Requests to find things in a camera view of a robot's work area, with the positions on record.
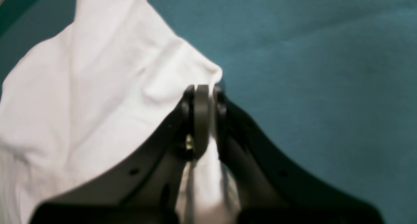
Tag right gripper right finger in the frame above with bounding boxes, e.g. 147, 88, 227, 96
213, 86, 384, 224

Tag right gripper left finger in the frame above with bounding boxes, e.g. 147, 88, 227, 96
30, 85, 210, 224

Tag white T-shirt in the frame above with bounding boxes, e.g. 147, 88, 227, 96
1, 0, 223, 224

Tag teal table cloth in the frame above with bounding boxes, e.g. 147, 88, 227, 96
1, 0, 416, 224

